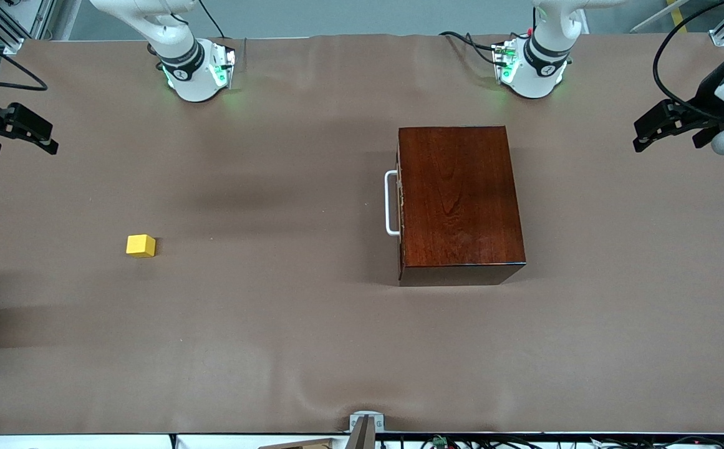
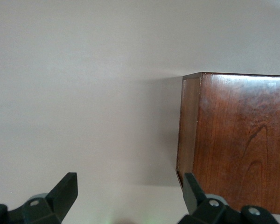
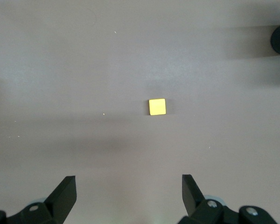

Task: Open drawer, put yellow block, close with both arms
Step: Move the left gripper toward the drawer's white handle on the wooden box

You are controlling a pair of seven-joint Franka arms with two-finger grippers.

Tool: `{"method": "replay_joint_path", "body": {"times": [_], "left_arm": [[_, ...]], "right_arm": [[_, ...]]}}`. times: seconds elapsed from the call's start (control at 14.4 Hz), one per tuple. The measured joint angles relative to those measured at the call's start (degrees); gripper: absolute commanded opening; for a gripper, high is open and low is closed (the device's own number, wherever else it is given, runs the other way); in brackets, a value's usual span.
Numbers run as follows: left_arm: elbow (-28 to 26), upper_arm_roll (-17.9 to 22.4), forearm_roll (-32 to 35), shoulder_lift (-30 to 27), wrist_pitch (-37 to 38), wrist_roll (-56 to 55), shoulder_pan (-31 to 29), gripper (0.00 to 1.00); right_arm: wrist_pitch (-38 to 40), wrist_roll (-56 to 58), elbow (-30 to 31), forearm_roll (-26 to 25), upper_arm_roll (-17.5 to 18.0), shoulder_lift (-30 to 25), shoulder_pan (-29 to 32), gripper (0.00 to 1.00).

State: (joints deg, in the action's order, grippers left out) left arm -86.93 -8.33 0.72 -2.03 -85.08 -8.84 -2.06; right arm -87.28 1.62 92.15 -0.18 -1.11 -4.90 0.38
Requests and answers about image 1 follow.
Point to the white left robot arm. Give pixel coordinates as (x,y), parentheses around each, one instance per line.
(539,62)

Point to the green terminal connector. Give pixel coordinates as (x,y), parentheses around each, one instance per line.
(441,441)

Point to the light wooden drawer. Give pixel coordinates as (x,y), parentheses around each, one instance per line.
(388,199)

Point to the dark brown wooden cabinet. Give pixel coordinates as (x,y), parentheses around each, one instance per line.
(461,199)

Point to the grey slanted metal bar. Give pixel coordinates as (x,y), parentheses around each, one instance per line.
(655,19)

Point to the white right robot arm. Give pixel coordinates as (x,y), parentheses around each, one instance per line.
(190,68)

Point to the grey metal strut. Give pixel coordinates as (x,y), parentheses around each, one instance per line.
(363,436)

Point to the tan wooden board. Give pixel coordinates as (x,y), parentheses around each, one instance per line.
(299,444)

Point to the yellow wooden block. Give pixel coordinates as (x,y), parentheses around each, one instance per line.
(140,246)

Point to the brown table mat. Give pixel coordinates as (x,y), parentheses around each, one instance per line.
(212,343)

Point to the silver metal clamp bracket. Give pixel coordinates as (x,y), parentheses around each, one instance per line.
(379,421)

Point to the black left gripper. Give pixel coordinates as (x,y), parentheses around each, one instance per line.
(706,93)

